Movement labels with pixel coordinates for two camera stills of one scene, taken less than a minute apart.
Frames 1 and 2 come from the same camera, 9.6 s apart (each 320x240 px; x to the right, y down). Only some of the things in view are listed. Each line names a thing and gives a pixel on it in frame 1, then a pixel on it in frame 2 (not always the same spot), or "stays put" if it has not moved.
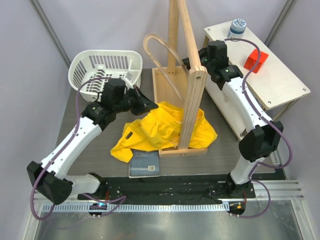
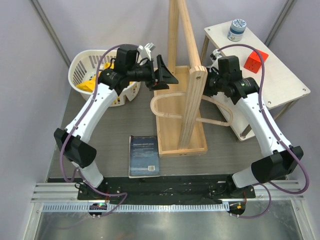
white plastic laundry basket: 89,69 stays put
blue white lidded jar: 237,28 stays put
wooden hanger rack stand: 184,87 stays put
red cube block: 252,60 stays put
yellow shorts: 160,128 -> 90,85
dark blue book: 144,164 stays put
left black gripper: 143,104 -> 161,75
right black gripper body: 203,55 -> 210,88
